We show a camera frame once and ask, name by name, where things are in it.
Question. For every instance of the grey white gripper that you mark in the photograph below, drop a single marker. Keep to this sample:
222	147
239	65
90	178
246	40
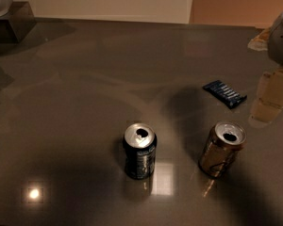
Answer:
281	40

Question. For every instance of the blue rxbar blueberry wrapper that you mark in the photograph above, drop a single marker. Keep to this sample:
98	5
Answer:
224	93

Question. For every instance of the orange soda can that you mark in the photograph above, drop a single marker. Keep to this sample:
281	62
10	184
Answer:
225	140

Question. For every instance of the dark blue soda can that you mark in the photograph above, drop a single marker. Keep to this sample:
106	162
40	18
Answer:
140	143

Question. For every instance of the dark brown wooden stand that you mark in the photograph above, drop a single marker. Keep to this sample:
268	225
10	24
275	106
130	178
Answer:
17	23

